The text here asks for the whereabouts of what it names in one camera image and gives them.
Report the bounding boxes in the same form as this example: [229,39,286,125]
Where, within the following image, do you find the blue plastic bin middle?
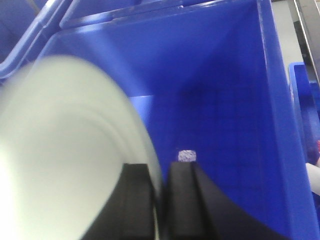
[25,0,320,240]

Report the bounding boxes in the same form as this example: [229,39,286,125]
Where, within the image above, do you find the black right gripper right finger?
[167,162,286,240]

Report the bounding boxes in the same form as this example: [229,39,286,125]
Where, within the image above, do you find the blue plastic bin right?
[288,62,320,165]

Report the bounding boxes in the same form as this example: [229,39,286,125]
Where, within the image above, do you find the stainless steel shelf rack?
[289,0,320,83]

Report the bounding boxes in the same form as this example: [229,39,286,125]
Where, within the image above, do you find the light green round plate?
[0,55,163,240]

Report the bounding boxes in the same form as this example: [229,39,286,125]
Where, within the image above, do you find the blue plastic bin left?
[0,0,71,82]

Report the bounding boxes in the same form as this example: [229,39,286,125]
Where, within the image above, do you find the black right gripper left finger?
[82,163,156,240]

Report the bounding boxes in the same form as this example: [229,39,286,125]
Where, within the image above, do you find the blue plastic bin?
[288,62,320,165]
[25,0,320,240]
[0,0,71,82]

